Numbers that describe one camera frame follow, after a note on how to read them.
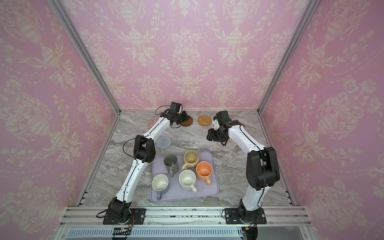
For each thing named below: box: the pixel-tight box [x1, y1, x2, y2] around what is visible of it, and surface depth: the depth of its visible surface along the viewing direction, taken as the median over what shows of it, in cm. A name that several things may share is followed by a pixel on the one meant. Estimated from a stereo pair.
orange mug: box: [196, 161, 213, 186], surface depth 83 cm
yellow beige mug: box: [181, 150, 199, 171], surface depth 86 cm
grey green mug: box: [164, 153, 180, 178], surface depth 86 cm
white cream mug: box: [179, 169, 198, 194], surface depth 81 cm
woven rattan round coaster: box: [197, 115, 212, 127], surface depth 117 cm
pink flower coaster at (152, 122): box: [147, 117, 159, 130], surface depth 115 cm
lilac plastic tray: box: [150, 151, 220, 203], surface depth 83 cm
